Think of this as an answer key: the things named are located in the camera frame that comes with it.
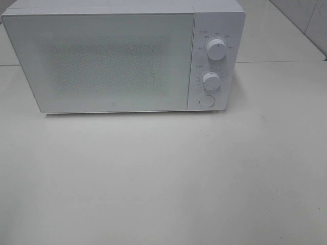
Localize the round white door button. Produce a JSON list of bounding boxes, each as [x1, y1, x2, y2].
[[199, 95, 215, 108]]

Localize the white timer knob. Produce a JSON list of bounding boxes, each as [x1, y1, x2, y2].
[[202, 72, 222, 91]]

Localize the white microwave door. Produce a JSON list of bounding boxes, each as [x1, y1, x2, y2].
[[3, 14, 194, 114]]

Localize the upper white power knob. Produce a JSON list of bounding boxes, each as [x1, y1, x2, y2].
[[205, 36, 227, 61]]

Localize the white microwave oven body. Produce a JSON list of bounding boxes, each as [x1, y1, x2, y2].
[[1, 1, 246, 113]]

